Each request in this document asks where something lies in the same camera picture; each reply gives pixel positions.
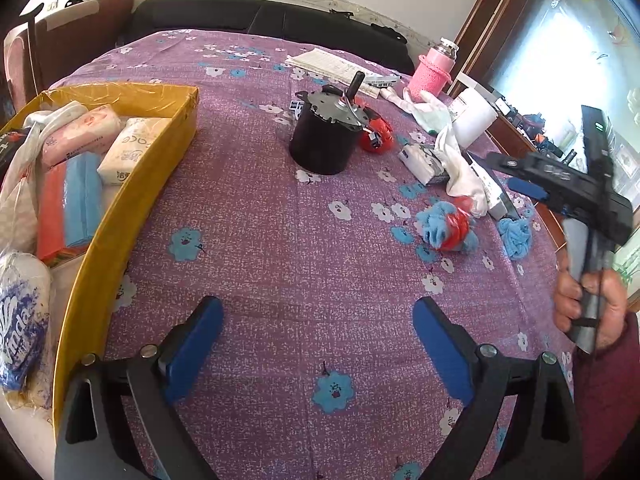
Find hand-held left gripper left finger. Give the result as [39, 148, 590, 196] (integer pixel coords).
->
[54, 296, 225, 480]

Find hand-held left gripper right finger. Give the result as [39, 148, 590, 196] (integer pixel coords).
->
[412, 296, 583, 480]

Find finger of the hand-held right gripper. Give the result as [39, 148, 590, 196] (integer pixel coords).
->
[509, 179, 548, 202]
[486, 152, 556, 177]

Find yellow cardboard box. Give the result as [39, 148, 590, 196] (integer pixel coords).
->
[0, 84, 200, 428]

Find bagged blue white tissue packs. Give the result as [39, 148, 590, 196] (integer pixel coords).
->
[0, 252, 53, 406]

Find orange and blue bagged sponges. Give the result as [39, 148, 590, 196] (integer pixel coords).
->
[37, 152, 103, 261]

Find white checkered tissue packet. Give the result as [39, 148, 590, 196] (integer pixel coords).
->
[0, 175, 41, 256]

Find pink tissue packet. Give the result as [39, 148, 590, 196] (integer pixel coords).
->
[41, 105, 123, 171]

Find white plastic bag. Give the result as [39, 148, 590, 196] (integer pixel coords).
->
[0, 101, 96, 201]

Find person's right forearm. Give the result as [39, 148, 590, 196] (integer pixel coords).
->
[572, 310, 640, 480]

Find person's right hand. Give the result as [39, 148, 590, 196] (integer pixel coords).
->
[554, 255, 629, 356]

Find white floral tissue packet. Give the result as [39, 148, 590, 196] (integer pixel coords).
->
[465, 152, 508, 221]

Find blue knitted cloth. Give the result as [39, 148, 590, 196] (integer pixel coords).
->
[497, 217, 533, 261]

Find white towel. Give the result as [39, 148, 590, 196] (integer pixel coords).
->
[434, 125, 488, 218]

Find red plastic bag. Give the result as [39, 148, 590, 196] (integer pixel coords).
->
[359, 110, 396, 153]
[442, 197, 476, 251]

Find small blue white tissue packet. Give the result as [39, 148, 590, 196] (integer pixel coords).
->
[398, 142, 448, 186]

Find pink bottle with knitted sleeve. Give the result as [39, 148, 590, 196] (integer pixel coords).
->
[410, 37, 460, 103]

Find crumpled white plastic film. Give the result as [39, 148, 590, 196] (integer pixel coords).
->
[380, 87, 418, 113]

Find purple floral tablecloth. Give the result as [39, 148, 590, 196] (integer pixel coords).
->
[47, 29, 576, 480]

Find black electric motor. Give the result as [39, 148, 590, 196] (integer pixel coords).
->
[289, 72, 373, 176]

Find white paper sheets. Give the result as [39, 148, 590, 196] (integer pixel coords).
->
[285, 49, 381, 98]

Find black red packet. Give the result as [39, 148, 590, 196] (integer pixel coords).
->
[0, 129, 32, 183]

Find black sofa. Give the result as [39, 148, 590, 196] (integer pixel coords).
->
[122, 0, 416, 73]

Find dark red wooden chair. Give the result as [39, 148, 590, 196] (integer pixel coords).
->
[5, 0, 136, 126]

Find wooden window frame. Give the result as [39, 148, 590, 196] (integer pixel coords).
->
[452, 0, 531, 101]

